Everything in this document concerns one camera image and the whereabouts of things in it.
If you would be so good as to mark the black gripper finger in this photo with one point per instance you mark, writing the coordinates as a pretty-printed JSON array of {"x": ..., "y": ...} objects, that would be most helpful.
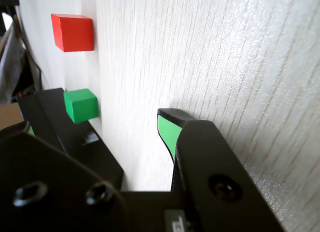
[
  {"x": 212, "y": 167},
  {"x": 50, "y": 187}
]

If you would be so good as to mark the green wooden cube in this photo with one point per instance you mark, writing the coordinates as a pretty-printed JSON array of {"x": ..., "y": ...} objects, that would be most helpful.
[{"x": 82, "y": 106}]

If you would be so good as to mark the red wooden cube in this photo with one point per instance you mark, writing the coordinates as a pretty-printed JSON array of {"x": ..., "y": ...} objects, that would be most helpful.
[{"x": 75, "y": 34}]

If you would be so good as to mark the black cardboard box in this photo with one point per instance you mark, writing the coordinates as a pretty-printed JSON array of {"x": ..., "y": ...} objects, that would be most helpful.
[{"x": 37, "y": 111}]

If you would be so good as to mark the large brown cardboard box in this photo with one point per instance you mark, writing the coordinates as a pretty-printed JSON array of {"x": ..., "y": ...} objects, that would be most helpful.
[{"x": 10, "y": 116}]

